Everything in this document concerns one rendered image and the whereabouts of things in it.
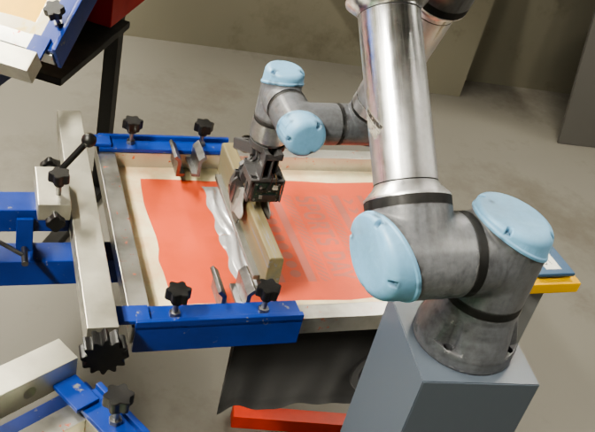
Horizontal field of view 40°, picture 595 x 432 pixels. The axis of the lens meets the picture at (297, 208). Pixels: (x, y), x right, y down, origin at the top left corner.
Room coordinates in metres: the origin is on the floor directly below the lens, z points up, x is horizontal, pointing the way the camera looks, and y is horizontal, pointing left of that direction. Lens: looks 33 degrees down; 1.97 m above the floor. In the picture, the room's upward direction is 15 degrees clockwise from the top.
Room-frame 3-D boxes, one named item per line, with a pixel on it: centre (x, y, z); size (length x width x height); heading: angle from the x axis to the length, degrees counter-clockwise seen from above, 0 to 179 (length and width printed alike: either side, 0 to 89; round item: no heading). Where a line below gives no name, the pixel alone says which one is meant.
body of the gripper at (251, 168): (1.37, 0.09, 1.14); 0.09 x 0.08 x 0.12; 25
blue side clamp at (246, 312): (1.09, 0.09, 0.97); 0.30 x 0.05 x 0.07; 115
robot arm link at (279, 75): (1.37, 0.08, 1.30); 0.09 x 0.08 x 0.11; 27
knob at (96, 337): (0.93, 0.24, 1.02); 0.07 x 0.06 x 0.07; 115
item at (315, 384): (1.30, -0.14, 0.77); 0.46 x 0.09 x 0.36; 115
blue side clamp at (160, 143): (1.59, 0.32, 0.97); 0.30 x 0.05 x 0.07; 115
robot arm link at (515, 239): (0.94, -0.28, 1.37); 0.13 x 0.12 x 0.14; 117
